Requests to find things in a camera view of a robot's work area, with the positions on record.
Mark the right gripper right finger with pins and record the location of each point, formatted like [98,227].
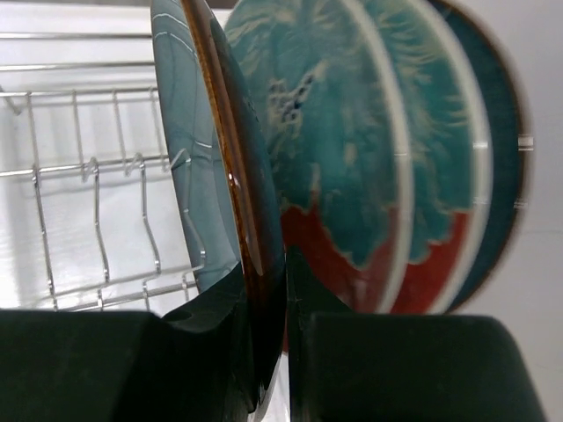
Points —
[347,366]

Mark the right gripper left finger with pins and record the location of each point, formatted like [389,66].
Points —
[193,364]

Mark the dark teal plate back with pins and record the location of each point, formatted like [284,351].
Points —
[221,172]

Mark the dark teal plate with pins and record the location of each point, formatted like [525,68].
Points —
[512,143]
[221,172]

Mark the red teal plate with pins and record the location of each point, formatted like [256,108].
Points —
[451,150]
[333,117]

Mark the dark teal plate front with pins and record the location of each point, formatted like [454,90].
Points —
[512,143]

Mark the red teal plate front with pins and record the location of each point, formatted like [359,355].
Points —
[451,150]

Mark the metal wire dish rack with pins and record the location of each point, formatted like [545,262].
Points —
[89,168]

